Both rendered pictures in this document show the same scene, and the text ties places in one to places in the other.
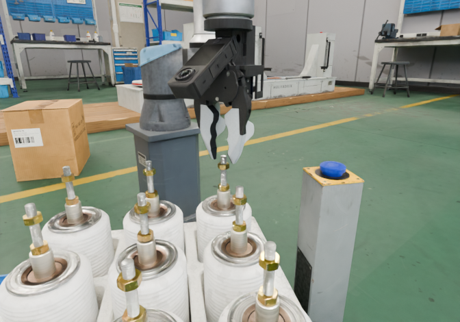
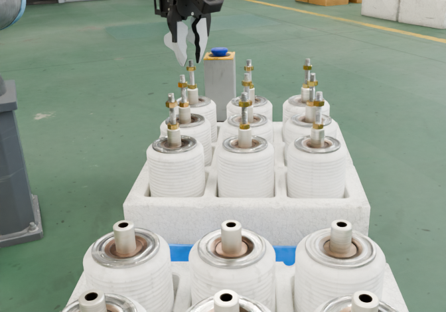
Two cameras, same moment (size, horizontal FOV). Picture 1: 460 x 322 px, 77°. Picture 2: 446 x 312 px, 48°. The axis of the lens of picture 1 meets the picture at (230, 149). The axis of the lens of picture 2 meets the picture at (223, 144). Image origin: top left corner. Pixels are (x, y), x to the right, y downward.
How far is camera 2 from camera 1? 0.97 m
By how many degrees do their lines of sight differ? 69
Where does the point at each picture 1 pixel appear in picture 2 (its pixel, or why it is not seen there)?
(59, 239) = (200, 149)
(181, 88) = (218, 4)
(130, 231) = (202, 131)
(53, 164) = not seen: outside the picture
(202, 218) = (203, 111)
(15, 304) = (270, 149)
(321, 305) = not seen: hidden behind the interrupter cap
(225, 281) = (268, 112)
